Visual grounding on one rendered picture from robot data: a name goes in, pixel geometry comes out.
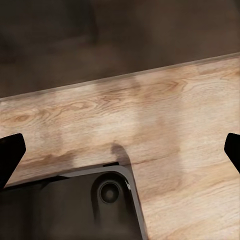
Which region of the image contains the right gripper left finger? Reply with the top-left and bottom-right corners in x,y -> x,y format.
0,133 -> 26,193

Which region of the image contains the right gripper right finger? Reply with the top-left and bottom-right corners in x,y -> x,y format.
224,133 -> 240,173

